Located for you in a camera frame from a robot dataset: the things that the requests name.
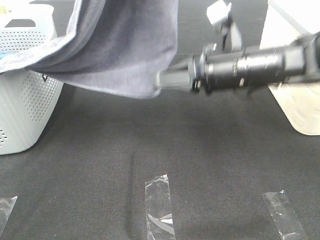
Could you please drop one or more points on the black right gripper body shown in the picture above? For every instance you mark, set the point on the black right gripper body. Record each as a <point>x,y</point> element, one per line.
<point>178,80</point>

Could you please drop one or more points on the grey towel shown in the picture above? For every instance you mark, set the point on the grey towel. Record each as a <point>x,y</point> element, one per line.
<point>110,46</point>

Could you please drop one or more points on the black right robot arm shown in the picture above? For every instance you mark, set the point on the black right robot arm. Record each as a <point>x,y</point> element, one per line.
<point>298,62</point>

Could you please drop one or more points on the blue towel in basket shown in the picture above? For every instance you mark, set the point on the blue towel in basket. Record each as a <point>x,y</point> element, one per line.
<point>4,54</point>

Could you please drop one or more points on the cream plastic storage box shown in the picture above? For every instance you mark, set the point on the cream plastic storage box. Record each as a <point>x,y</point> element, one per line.
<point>286,21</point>

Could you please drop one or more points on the middle clear tape strip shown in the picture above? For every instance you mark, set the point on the middle clear tape strip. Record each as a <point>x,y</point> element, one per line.
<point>158,211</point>

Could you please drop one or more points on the clear tape strip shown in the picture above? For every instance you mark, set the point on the clear tape strip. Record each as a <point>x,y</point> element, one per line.
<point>6,206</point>
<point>284,216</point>
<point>158,211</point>

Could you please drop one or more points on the right clear tape strip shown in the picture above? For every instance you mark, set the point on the right clear tape strip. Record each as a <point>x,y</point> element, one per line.
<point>284,216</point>

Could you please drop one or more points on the grey perforated laundry basket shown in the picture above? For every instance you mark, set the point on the grey perforated laundry basket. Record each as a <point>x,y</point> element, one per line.
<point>27,98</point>

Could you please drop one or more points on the left clear tape strip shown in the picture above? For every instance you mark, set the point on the left clear tape strip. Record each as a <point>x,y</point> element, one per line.
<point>6,206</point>

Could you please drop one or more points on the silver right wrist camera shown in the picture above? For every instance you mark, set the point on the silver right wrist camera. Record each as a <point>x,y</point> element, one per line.
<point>218,12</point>

